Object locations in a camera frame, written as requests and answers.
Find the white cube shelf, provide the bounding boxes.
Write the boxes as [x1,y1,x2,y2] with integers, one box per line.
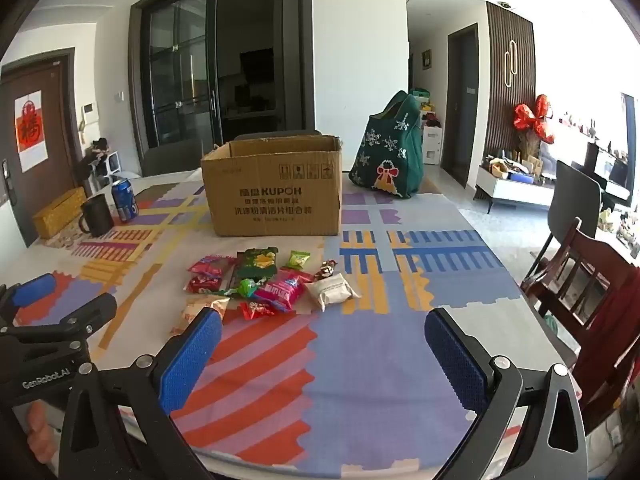
[87,152,123,183]

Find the grey upholstered chair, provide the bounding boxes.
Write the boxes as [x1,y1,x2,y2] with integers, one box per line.
[527,160,603,281]

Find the small white cabinet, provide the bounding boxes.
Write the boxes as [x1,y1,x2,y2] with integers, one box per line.
[422,125,443,165]

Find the white low cabinet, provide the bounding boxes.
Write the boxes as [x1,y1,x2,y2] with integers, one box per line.
[472,165,556,215]

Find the red garment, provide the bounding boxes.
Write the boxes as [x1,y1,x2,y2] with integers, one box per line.
[570,280,640,411]

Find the person's left hand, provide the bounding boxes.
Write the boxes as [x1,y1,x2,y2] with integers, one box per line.
[26,402,51,466]

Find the pale orange snack packet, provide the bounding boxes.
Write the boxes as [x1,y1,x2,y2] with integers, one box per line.
[170,296,231,335]

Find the door lock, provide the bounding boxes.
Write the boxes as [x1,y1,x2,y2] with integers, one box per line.
[1,159,18,206]

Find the beige snack packet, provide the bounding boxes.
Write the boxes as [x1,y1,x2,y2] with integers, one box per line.
[303,276,362,312]

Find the colourful patterned tablecloth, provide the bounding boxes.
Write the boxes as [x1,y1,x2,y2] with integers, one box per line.
[0,167,583,467]

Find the pink snack packet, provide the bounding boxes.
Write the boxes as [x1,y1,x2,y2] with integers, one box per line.
[255,270,315,311]

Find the black item on shelf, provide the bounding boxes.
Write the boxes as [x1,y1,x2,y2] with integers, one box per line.
[85,137,110,166]

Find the wooden dining chair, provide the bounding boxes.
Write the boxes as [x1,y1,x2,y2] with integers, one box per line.
[520,217,640,436]

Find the dark interior door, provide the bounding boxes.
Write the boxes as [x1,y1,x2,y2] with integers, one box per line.
[446,22,480,193]

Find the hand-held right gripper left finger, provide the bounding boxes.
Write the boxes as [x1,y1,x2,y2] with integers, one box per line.
[57,306,224,480]

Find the black mug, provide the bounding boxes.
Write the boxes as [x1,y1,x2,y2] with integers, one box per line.
[78,193,116,238]

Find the small red candy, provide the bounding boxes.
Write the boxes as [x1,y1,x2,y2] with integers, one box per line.
[240,301,278,321]

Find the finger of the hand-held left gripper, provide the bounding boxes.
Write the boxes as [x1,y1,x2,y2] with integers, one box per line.
[50,292,119,348]
[0,273,57,332]

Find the large green snack packet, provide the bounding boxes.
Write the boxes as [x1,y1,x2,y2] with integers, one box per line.
[235,246,279,281]

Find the blue soda can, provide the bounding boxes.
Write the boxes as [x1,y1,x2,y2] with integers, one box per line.
[110,178,139,223]

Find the green lollipop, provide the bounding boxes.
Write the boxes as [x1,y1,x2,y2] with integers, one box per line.
[222,278,258,301]

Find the black framed glass doors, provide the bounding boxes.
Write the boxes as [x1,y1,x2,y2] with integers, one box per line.
[127,0,316,153]

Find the yellow rectangular box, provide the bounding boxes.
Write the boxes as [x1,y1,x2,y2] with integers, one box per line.
[32,186,88,239]

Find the green snowflake tote bag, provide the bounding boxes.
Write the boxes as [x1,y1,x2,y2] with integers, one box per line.
[348,90,426,199]

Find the red paper door decoration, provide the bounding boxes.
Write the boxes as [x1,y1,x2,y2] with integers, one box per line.
[14,90,48,171]

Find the red ribbon bow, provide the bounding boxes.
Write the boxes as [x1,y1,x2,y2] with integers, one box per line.
[513,94,557,145]

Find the brown entrance door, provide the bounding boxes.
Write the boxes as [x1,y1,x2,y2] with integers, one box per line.
[0,47,83,248]

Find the brown cardboard box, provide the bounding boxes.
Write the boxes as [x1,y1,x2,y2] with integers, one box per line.
[200,135,344,237]

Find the red snack packet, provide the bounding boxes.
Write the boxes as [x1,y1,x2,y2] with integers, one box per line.
[186,275,226,295]
[187,255,237,277]

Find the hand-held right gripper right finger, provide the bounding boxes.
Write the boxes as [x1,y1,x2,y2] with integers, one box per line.
[424,307,592,480]

